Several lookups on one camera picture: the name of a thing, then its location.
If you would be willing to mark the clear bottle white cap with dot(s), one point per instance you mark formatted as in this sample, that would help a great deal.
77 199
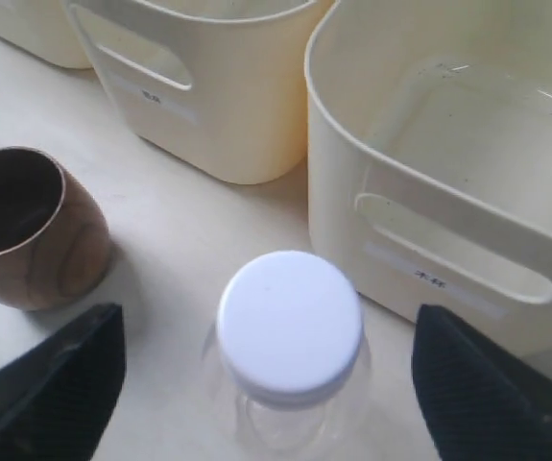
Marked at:
286 362

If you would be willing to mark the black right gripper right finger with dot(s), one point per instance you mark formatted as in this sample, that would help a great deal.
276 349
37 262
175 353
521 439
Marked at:
478 401

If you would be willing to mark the cream right plastic bin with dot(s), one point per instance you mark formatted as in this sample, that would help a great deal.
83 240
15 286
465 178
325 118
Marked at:
430 160

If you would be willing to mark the brown wooden cup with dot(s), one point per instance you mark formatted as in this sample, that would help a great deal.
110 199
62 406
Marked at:
55 244

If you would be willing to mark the cream middle plastic bin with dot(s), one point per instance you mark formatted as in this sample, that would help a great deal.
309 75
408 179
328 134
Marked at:
218 84

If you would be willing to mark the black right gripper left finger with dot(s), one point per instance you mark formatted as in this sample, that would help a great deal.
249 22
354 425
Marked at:
56 400

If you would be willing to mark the cream plastic bin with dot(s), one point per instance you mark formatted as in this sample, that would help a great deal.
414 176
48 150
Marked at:
430 160
42 29
218 84

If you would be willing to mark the cream left plastic bin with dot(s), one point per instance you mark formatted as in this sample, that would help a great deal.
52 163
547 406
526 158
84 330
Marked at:
42 29

